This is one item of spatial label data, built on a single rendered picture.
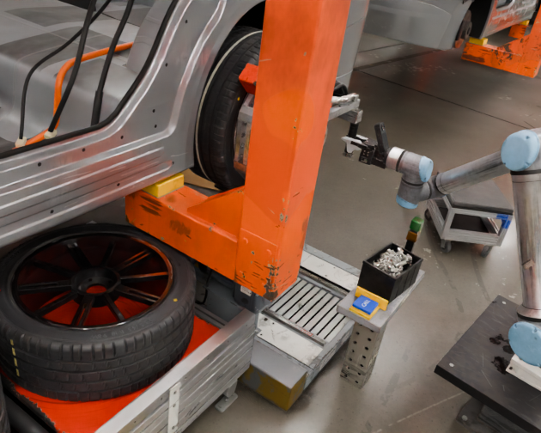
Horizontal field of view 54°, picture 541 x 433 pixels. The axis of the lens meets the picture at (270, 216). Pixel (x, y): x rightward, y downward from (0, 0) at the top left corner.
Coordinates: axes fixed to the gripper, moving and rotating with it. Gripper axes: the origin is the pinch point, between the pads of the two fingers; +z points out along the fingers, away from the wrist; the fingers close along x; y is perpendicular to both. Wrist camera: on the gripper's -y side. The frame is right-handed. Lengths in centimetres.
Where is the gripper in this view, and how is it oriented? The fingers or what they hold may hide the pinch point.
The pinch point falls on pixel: (347, 136)
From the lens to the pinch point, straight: 226.2
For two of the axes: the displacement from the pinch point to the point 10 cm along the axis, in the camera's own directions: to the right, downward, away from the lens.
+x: 5.6, -3.7, 7.4
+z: -8.2, -3.8, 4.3
